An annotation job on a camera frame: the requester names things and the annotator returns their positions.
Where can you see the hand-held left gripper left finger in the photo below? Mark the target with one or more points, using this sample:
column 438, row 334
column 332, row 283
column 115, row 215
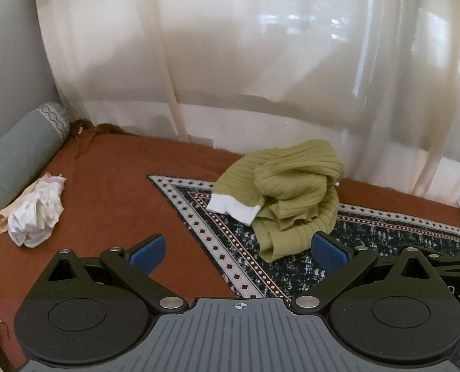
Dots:
column 149, row 252

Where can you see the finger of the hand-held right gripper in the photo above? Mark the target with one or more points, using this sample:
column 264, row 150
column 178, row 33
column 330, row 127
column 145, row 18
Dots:
column 454, row 260

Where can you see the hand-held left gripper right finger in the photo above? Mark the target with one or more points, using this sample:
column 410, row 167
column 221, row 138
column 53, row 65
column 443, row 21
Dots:
column 329, row 254

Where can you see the green ribbed knit sweater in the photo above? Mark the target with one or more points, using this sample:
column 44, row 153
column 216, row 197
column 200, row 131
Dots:
column 292, row 178

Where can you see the dark diamond-border patterned rug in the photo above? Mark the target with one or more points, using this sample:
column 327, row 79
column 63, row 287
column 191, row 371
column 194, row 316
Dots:
column 222, row 221

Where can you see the crumpled white cloth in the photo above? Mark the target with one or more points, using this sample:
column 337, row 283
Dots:
column 36, row 213

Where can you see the grey-green bolster pillow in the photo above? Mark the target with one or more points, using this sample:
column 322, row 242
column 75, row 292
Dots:
column 13, row 151

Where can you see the sheer white curtain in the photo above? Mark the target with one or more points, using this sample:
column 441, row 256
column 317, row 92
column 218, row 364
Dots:
column 214, row 66

